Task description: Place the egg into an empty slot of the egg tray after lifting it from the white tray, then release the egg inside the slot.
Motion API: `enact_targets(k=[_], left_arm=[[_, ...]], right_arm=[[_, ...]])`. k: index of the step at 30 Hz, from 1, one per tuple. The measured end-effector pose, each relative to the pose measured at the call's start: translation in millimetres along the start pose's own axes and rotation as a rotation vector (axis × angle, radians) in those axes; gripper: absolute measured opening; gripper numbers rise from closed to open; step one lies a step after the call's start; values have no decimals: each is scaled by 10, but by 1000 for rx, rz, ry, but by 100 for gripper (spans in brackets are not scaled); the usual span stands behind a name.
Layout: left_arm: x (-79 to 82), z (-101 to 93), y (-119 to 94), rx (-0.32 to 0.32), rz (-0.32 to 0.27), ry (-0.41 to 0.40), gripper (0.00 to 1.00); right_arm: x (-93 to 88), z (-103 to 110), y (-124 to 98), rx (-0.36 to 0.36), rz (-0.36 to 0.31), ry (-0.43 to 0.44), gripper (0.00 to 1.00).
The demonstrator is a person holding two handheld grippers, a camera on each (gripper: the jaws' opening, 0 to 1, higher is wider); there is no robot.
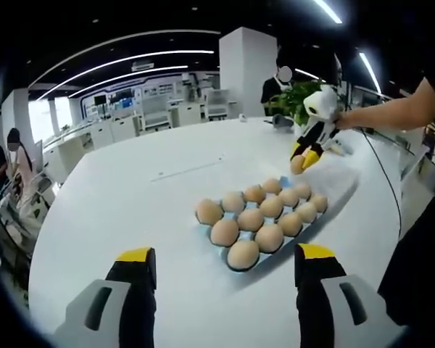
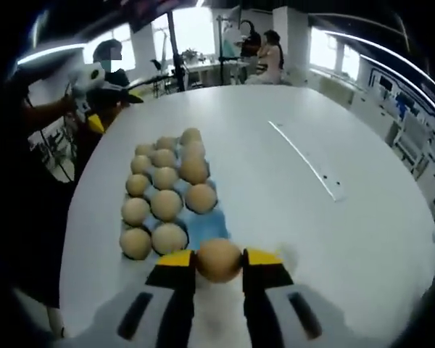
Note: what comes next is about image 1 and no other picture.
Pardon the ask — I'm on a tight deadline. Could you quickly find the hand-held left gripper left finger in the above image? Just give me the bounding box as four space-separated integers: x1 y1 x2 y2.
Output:
54 246 157 348

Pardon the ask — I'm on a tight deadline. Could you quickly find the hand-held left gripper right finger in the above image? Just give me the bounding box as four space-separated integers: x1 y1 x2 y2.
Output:
294 242 409 348

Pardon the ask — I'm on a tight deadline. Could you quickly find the single brown egg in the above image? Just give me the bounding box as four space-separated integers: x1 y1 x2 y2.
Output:
290 155 306 175

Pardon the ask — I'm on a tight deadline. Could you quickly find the blue egg tray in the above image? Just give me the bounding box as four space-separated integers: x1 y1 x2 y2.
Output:
195 175 329 273

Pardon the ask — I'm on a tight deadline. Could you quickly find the cluster of brown eggs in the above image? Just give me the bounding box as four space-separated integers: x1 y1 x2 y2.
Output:
195 177 329 272

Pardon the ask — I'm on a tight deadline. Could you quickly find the white plastic egg holder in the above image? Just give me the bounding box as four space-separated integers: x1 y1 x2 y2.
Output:
286 159 360 218

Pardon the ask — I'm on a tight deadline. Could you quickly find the person's right hand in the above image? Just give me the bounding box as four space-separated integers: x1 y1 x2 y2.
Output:
333 108 358 131

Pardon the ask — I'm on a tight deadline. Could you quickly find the grey device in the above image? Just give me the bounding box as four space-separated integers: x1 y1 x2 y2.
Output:
272 115 294 131

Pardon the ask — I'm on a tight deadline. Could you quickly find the green potted plant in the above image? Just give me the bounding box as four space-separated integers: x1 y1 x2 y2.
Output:
266 80 327 126

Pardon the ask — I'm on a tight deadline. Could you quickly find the ceiling light strip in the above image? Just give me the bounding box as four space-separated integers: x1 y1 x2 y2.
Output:
70 65 189 99
358 51 381 94
36 50 215 101
313 0 344 25
28 30 220 88

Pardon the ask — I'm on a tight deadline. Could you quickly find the white table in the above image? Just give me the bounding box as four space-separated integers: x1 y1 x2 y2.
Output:
28 115 403 348

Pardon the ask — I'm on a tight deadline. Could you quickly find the white square pillar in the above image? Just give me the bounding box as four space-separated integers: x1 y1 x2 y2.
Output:
1 90 30 146
219 26 278 120

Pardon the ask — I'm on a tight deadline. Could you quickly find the white office chair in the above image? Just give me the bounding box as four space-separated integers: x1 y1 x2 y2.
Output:
207 89 236 120
141 97 172 130

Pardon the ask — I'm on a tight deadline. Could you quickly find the person's black shirt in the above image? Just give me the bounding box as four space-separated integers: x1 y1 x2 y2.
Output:
378 75 435 327

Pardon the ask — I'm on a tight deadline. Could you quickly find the white low cabinet row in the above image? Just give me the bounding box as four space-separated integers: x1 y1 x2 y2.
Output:
43 115 211 175

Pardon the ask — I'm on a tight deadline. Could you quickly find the white cabled device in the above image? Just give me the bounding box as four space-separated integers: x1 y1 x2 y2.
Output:
326 141 353 157

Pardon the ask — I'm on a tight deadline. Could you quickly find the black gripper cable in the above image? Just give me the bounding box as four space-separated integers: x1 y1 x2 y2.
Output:
360 128 403 239

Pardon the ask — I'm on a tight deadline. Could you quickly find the white display wall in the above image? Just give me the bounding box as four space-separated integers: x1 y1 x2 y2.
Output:
81 72 220 120

